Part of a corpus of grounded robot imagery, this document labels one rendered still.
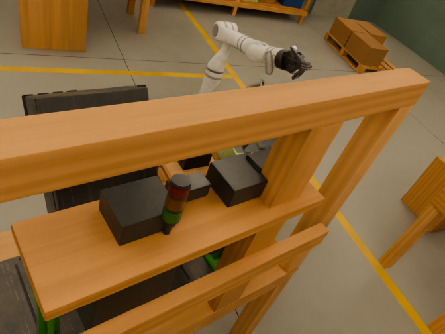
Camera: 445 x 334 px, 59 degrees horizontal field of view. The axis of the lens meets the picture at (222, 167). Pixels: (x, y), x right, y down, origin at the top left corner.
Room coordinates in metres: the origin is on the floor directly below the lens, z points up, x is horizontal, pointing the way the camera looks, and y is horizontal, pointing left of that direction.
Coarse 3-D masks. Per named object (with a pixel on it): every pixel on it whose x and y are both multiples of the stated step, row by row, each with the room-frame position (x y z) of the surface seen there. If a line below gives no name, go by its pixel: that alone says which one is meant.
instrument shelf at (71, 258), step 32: (32, 224) 0.53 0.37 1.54; (64, 224) 0.57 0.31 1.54; (96, 224) 0.60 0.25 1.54; (192, 224) 0.71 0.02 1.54; (224, 224) 0.75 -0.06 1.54; (256, 224) 0.80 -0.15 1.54; (32, 256) 0.46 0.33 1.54; (64, 256) 0.49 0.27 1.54; (96, 256) 0.51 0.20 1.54; (128, 256) 0.55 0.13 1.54; (160, 256) 0.58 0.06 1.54; (192, 256) 0.63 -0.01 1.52; (32, 288) 0.40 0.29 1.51; (64, 288) 0.42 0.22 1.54; (96, 288) 0.44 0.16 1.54
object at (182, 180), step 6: (174, 174) 0.67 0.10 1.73; (180, 174) 0.67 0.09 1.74; (174, 180) 0.64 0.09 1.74; (180, 180) 0.65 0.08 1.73; (186, 180) 0.66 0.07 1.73; (174, 186) 0.63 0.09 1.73; (180, 186) 0.63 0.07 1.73; (186, 186) 0.64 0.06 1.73; (168, 192) 0.64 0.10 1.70; (174, 192) 0.63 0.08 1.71; (180, 192) 0.63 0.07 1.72; (186, 192) 0.64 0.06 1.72; (174, 198) 0.63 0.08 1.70; (180, 198) 0.63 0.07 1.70
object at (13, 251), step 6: (0, 234) 0.86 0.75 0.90; (6, 234) 0.87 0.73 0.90; (0, 240) 0.83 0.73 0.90; (6, 240) 0.84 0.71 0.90; (12, 240) 0.85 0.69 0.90; (0, 246) 0.81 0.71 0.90; (6, 246) 0.82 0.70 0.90; (12, 246) 0.83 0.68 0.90; (0, 252) 0.78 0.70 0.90; (6, 252) 0.79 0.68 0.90; (12, 252) 0.80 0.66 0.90; (18, 252) 0.81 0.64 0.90; (0, 258) 0.76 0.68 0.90; (6, 258) 0.77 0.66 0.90
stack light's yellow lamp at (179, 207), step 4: (168, 196) 0.64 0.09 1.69; (168, 200) 0.63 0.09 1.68; (172, 200) 0.63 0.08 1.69; (184, 200) 0.64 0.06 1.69; (164, 204) 0.64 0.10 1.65; (168, 204) 0.63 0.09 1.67; (172, 204) 0.63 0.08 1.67; (176, 204) 0.63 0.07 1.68; (180, 204) 0.64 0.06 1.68; (184, 204) 0.65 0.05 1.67; (168, 208) 0.63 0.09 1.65; (172, 208) 0.63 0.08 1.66; (176, 208) 0.63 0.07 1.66; (180, 208) 0.64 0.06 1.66; (172, 212) 0.63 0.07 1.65; (176, 212) 0.63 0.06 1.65
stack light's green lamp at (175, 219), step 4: (164, 208) 0.64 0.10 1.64; (164, 212) 0.64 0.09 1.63; (168, 212) 0.63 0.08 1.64; (180, 212) 0.64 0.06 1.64; (164, 216) 0.63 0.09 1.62; (168, 216) 0.63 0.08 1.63; (172, 216) 0.63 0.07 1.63; (176, 216) 0.64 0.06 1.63; (180, 216) 0.65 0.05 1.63; (164, 220) 0.63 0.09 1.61; (168, 220) 0.63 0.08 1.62; (172, 220) 0.63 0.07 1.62; (176, 220) 0.64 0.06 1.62; (168, 224) 0.63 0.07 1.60; (172, 224) 0.63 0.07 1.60
